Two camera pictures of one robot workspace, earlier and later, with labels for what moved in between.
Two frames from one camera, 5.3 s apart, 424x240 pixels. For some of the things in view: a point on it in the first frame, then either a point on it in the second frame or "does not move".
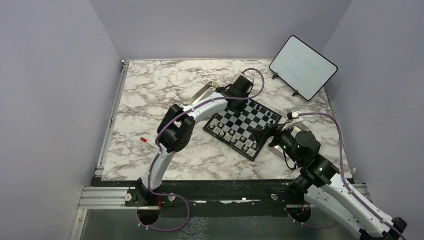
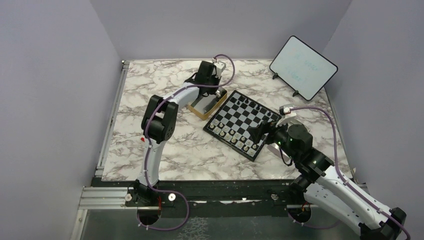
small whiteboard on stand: x=304 y=69 does not move
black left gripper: x=237 y=108 to x=215 y=78
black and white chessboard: x=234 y=128 does not move
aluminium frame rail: x=124 y=68 does not move
